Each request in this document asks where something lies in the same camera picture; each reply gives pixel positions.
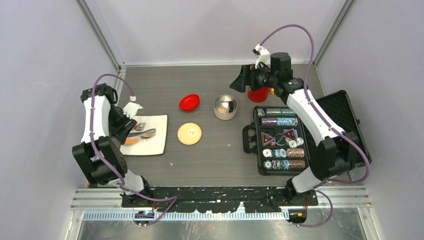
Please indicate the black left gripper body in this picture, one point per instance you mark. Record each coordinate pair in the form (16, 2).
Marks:
(118, 125)

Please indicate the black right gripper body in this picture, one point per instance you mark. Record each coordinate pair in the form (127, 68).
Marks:
(260, 77)

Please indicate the orange food piece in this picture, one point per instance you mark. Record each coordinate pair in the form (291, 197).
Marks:
(131, 141)

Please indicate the red tall cup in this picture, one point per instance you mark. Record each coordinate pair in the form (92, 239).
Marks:
(258, 96)

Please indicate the black white sushi piece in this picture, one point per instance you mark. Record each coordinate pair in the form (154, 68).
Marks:
(230, 105)

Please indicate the metal tongs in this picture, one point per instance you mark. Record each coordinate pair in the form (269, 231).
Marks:
(139, 129)

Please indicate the beige bun food piece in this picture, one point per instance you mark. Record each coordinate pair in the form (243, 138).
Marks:
(222, 110)

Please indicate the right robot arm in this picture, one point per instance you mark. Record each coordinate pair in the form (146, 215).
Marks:
(337, 150)

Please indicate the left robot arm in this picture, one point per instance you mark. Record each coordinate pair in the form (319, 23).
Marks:
(106, 129)

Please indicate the steel round lunch container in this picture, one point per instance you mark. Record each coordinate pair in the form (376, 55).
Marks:
(224, 98)

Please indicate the white square plate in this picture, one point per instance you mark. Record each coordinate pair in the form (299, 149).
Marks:
(152, 146)

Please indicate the red round lid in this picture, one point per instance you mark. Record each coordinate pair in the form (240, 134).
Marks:
(189, 102)

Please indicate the black poker chip case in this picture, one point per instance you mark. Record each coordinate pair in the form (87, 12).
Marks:
(282, 143)

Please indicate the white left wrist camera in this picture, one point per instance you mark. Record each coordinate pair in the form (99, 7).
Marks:
(131, 108)

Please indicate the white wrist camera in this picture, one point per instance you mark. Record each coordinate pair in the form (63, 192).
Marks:
(131, 108)
(261, 54)

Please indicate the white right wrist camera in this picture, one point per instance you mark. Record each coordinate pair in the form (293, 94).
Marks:
(261, 54)

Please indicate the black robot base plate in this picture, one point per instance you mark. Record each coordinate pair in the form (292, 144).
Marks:
(227, 199)

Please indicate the aluminium frame rail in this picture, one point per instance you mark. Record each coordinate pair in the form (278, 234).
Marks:
(104, 204)

